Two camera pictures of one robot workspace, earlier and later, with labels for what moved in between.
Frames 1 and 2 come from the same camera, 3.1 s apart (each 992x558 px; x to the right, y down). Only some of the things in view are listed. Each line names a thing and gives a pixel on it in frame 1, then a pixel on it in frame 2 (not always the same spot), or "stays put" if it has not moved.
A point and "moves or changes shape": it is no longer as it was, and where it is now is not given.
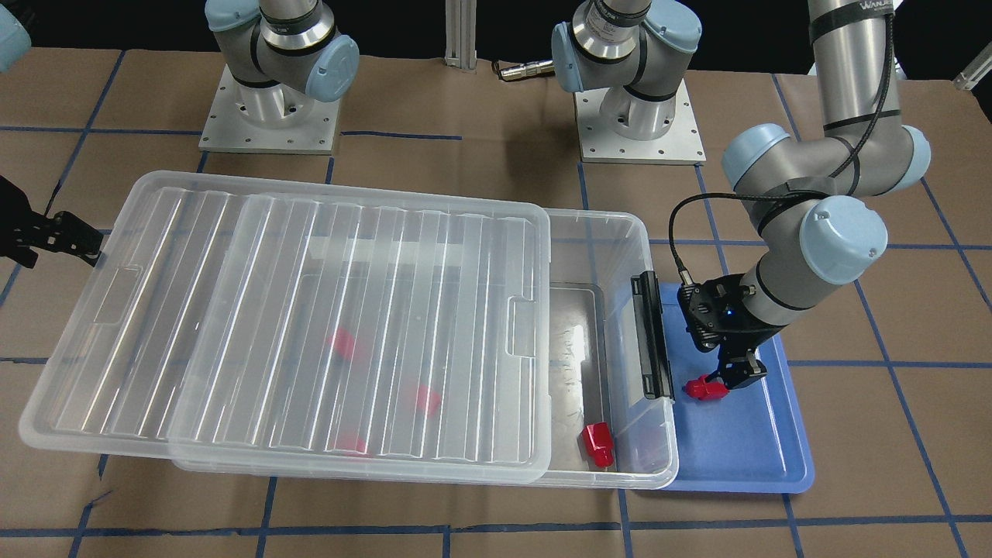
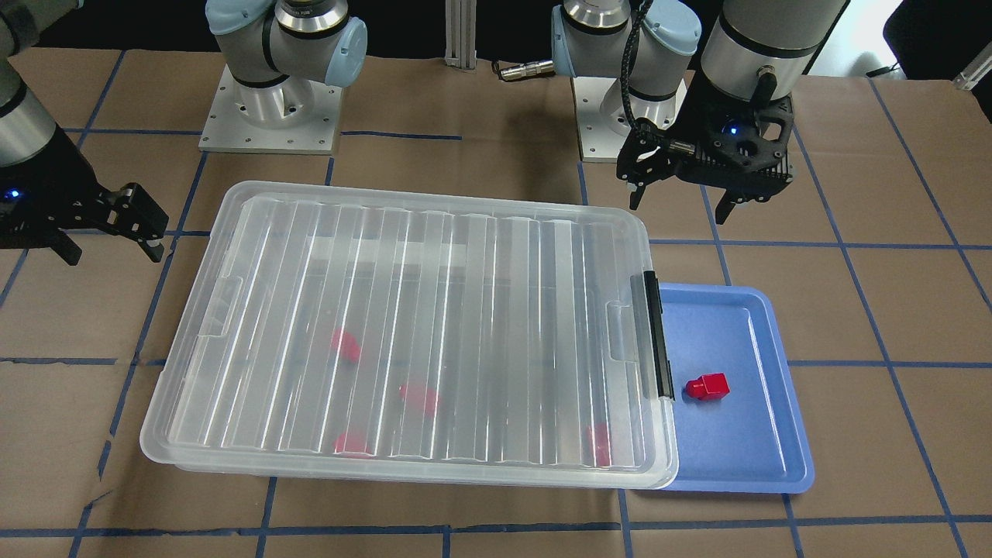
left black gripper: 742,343 -> 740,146
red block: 705,390 stays put
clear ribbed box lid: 394,326 moves or changes shape
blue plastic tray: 751,439 stays put
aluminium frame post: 461,34 stays put
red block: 598,442 stays put
